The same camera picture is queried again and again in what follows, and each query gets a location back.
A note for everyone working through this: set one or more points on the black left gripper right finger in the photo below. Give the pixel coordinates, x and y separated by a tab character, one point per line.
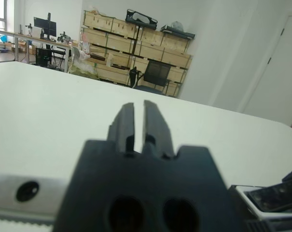
198	183

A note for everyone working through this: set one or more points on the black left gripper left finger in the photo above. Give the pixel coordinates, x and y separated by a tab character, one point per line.
100	183

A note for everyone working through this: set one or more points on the black bar-shaped camera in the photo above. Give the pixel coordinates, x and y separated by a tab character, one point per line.
276	197

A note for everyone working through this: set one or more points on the black box white foam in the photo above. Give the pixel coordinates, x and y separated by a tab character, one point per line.
249	206

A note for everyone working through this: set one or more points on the white door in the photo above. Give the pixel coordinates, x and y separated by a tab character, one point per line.
276	79

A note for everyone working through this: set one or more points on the light wooden crate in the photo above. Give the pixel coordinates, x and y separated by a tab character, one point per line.
178	74
112	72
177	59
94	36
122	60
175	44
152	38
149	51
120	43
125	28
98	18

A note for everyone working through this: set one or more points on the black upright case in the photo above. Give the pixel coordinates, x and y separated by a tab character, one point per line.
133	76

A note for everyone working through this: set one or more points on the yellow-green bag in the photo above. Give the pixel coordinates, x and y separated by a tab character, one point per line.
83	70

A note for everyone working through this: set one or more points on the black mesh office chair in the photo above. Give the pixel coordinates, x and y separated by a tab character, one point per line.
158	71

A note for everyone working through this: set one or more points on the white plastic bag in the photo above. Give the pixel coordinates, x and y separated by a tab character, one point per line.
80	54

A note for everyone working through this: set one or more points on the black folding chair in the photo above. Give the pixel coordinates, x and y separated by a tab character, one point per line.
59	53

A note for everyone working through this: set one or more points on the black computer tower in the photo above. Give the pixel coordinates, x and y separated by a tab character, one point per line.
43	56

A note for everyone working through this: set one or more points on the black stand pole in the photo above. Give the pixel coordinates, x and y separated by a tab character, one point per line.
137	41

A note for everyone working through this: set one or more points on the black flat tray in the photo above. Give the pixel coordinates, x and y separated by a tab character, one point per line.
177	33

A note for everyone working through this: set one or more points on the grey crumpled bag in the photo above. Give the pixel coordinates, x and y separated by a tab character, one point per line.
177	26

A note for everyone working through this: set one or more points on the wooden top metal desk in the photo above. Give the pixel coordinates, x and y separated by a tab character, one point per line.
27	36

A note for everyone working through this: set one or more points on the black open carry case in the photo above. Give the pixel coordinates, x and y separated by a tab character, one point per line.
130	18

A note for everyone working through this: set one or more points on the black computer monitor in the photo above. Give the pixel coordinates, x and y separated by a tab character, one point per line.
43	24

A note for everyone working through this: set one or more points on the small blue item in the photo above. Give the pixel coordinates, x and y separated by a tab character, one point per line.
3	38

